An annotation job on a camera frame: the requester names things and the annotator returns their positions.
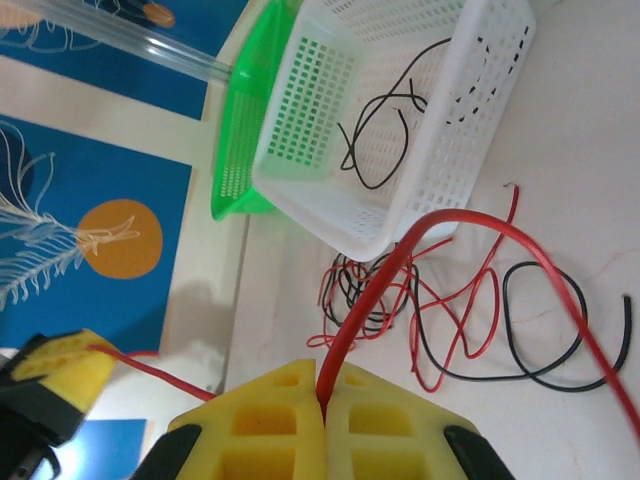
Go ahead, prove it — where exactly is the clear plastic tube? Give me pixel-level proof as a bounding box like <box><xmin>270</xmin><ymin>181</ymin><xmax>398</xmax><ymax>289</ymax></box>
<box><xmin>29</xmin><ymin>0</ymin><xmax>234</xmax><ymax>86</ymax></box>

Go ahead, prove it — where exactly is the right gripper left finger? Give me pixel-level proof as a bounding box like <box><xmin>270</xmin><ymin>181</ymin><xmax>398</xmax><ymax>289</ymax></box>
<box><xmin>134</xmin><ymin>358</ymin><xmax>326</xmax><ymax>480</ymax></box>

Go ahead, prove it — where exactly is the thin black cable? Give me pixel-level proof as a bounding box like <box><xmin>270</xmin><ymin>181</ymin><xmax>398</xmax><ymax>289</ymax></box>
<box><xmin>338</xmin><ymin>35</ymin><xmax>531</xmax><ymax>191</ymax></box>
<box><xmin>344</xmin><ymin>252</ymin><xmax>420</xmax><ymax>346</ymax></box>
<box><xmin>322</xmin><ymin>252</ymin><xmax>391</xmax><ymax>346</ymax></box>
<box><xmin>502</xmin><ymin>261</ymin><xmax>634</xmax><ymax>395</ymax></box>

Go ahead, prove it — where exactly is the green plastic basket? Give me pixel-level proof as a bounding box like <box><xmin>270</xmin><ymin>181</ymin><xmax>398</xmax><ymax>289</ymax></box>
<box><xmin>209</xmin><ymin>0</ymin><xmax>306</xmax><ymax>221</ymax></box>

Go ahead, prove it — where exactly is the white plastic basket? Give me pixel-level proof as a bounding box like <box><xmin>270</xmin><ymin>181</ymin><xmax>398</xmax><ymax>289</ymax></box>
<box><xmin>251</xmin><ymin>0</ymin><xmax>539</xmax><ymax>262</ymax></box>

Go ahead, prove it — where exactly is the thin red cable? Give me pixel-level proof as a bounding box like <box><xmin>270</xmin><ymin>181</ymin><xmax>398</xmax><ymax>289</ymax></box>
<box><xmin>99</xmin><ymin>209</ymin><xmax>640</xmax><ymax>426</ymax></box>
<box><xmin>409</xmin><ymin>182</ymin><xmax>521</xmax><ymax>394</ymax></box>
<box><xmin>305</xmin><ymin>234</ymin><xmax>501</xmax><ymax>361</ymax></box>

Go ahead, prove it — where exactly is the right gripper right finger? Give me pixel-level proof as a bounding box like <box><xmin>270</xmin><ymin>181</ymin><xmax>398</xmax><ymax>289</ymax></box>
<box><xmin>319</xmin><ymin>362</ymin><xmax>521</xmax><ymax>480</ymax></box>

